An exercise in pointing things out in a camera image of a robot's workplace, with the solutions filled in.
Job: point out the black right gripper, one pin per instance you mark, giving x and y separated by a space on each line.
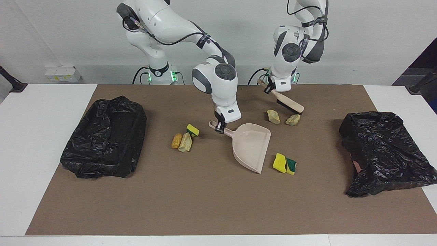
218 116

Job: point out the black bag lined bin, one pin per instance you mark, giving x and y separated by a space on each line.
102 143
385 153

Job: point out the yellow green sponge piece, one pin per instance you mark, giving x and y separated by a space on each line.
193 129
291 166

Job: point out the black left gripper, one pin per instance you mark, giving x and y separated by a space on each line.
271 81

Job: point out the white wall socket box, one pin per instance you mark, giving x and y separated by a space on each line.
63 74

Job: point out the orange brown foam chunk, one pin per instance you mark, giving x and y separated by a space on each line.
177 141

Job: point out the pale yellow foam chunk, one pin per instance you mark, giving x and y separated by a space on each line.
185 142
293 120
273 117

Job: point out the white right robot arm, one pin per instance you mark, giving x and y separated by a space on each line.
218 78

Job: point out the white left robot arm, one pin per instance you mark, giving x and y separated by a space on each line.
290 53

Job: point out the black stand foot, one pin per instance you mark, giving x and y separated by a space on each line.
15 85
418 87

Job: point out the brown table mat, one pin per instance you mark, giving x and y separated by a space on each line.
218 212

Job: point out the beige hand brush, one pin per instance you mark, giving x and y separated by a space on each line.
290 102

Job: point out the beige plastic dustpan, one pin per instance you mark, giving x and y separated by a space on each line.
251 147

